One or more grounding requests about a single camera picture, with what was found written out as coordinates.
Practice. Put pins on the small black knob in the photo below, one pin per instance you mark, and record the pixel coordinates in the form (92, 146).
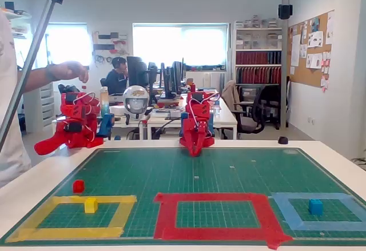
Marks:
(283, 140)

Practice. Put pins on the yellow cube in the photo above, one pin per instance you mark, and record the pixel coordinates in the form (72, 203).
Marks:
(91, 206)

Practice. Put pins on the cork pin board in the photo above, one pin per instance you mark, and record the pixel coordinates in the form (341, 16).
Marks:
(303, 73)

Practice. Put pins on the blue cube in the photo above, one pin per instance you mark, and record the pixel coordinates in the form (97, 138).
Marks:
(315, 207)

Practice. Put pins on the white helmet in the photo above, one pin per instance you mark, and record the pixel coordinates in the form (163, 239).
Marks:
(135, 99)

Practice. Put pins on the person's forearm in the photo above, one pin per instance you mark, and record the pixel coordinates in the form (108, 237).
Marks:
(35, 78)

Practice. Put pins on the black computer monitor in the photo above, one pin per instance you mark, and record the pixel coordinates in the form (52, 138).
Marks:
(137, 72)
(153, 75)
(173, 76)

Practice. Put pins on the bright window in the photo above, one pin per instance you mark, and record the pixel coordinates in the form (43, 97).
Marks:
(180, 45)
(68, 45)

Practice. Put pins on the beige jacket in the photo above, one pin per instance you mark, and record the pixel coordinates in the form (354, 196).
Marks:
(230, 93)

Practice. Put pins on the white wall socket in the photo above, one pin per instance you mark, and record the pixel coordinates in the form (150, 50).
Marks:
(311, 121)

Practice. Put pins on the blue tape square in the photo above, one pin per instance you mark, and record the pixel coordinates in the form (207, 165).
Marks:
(323, 226)

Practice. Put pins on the colourful drink bottle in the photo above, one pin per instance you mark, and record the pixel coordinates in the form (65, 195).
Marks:
(104, 102)

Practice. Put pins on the red tape square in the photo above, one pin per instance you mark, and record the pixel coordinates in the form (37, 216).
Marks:
(228, 197)

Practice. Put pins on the red cube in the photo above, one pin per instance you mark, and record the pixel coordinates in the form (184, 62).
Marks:
(78, 186)

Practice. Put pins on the seated person dark sweater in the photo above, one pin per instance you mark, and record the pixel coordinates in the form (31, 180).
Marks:
(115, 81)

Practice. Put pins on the wall tool rack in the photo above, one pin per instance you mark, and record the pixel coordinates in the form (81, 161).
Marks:
(110, 46)

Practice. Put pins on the green cutting mat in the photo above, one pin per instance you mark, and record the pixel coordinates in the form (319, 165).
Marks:
(200, 176)

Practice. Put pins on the slanted metal pole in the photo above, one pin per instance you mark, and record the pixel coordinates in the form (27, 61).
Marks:
(37, 36)

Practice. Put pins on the red robot arm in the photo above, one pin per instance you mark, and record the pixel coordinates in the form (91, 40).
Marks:
(189, 98)

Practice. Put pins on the black office chair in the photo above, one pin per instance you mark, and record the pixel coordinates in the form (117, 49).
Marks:
(271, 99)
(251, 125)

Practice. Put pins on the yellow tape square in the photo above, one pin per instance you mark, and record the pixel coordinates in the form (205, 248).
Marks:
(71, 232)

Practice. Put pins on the white office desk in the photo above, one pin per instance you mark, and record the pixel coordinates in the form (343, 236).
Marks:
(226, 116)

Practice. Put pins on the upright metal pole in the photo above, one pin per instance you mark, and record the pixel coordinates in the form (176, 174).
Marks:
(285, 62)

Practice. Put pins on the white drawer unit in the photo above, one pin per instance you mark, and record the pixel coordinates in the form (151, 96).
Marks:
(47, 105)

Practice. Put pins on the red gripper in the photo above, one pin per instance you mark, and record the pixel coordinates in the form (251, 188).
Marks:
(194, 140)

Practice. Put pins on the white wall shelf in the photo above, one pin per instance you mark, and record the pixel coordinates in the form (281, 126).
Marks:
(20, 29)

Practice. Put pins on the white bookshelf with binders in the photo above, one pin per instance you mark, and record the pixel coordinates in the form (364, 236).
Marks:
(257, 58)

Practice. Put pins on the white shirt torso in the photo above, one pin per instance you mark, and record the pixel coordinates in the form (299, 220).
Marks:
(10, 105)

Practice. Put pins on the person's hand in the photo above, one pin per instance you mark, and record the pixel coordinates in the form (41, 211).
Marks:
(71, 69)

